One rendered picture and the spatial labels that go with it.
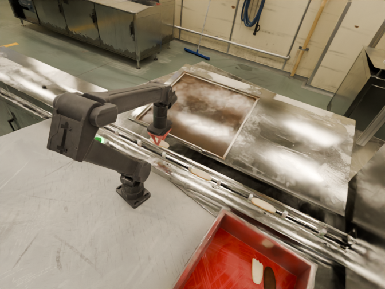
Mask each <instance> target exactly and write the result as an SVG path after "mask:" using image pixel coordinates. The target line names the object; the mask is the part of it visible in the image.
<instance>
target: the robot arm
mask: <svg viewBox="0 0 385 289"><path fill-rule="evenodd" d="M177 99H178V98H177V95H176V94H175V90H172V86H171V85H168V84H164V83H160V82H158V81H149V83H147V84H145V85H139V86H135V87H128V88H122V89H115V90H111V91H104V92H85V93H83V94H82V93H79V92H72V93H70V92H65V93H63V94H60V95H57V96H56V97H55V98H54V99H53V103H52V106H53V109H54V110H53V115H52V121H51V125H50V131H49V137H48V143H47V147H46V148H47V149H48V150H52V151H55V152H57V153H59V154H62V155H64V156H66V157H69V158H72V159H73V160H75V161H77V162H82V161H86V162H89V163H92V164H95V165H99V166H102V167H106V168H108V169H111V170H115V171H117V173H119V174H121V176H120V182H121V183H122V184H121V185H119V186H118V187H117V188H116V192H117V193H118V194H119V195H120V196H121V197H122V198H123V199H124V200H125V201H126V202H127V203H128V204H129V205H130V206H131V207H132V208H134V209H136V208H137V207H138V206H140V205H141V204H142V203H143V202H145V201H146V200H147V199H149V198H150V196H151V193H150V192H149V191H148V190H147V189H146V188H145V187H144V182H145V181H146V180H147V178H148V176H149V174H150V172H151V164H150V163H148V162H147V161H144V160H141V159H138V158H135V157H132V156H130V155H128V154H123V153H121V152H119V151H117V150H115V149H113V148H111V147H109V146H107V145H105V144H103V143H101V142H99V141H98V140H96V139H95V136H96V134H97V132H98V130H99V128H101V127H104V126H107V125H109V124H112V123H115V122H116V119H117V115H118V114H121V113H123V112H127V111H130V110H133V109H135V108H139V107H142V106H145V105H147V104H151V103H153V123H151V124H150V125H149V126H148V127H147V131H148V134H149V135H150V137H151V138H152V139H153V141H154V143H155V144H156V145H157V146H158V145H159V144H160V142H161V140H164V139H165V138H166V136H167V135H168V133H169V132H170V131H171V128H172V127H171V126H170V125H172V121H170V120H168V119H167V111H168V110H169V109H170V108H171V107H172V106H173V105H174V104H175V103H176V101H177ZM71 128H72V129H71ZM154 136H156V137H157V138H158V142H156V139H155V137H154Z"/></svg>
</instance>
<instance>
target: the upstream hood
mask: <svg viewBox="0 0 385 289"><path fill-rule="evenodd" d="M0 87H1V88H3V89H5V90H7V91H9V92H11V93H12V94H14V95H16V96H18V97H20V98H22V99H24V100H26V101H28V102H30V103H32V104H34V105H35V106H37V107H40V108H42V109H43V110H45V111H48V112H50V113H51V114H53V110H54V109H53V106H52V103H53V99H54V98H55V97H56V96H57V95H60V94H63V93H65V92H70V93H72V92H79V93H82V92H80V91H77V90H75V89H73V88H71V87H69V86H67V85H64V84H62V83H59V82H57V81H55V80H53V79H51V78H48V77H46V76H44V75H42V74H40V73H37V72H35V71H33V70H31V69H29V68H26V67H24V66H22V65H19V64H17V63H15V62H13V61H11V60H8V59H6V58H4V57H2V56H0ZM82 94H83V93H82Z"/></svg>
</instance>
